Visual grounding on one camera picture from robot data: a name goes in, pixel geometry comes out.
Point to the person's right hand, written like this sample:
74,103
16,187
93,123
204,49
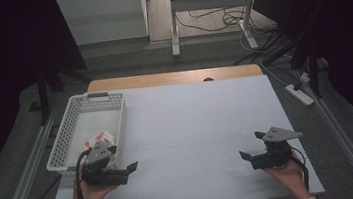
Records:
287,177

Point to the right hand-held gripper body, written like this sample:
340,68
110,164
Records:
273,155

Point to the person's left hand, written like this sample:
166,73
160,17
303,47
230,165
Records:
91,196

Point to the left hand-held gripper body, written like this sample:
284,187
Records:
101,175

